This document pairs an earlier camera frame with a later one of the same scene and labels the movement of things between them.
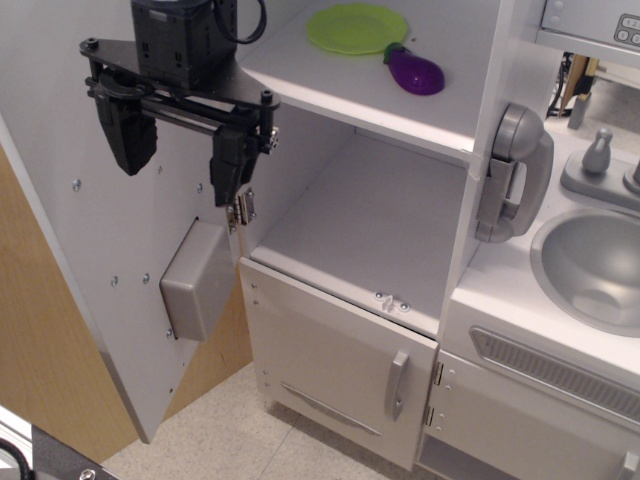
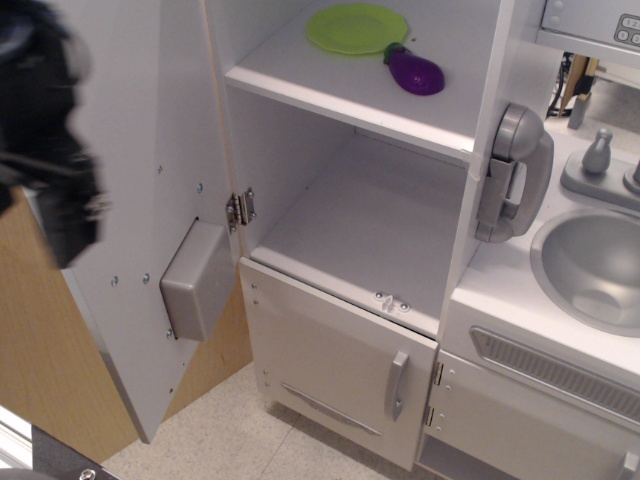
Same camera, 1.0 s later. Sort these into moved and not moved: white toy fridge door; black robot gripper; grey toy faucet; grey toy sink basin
Moved: black robot gripper
Not moved: white toy fridge door; grey toy sink basin; grey toy faucet
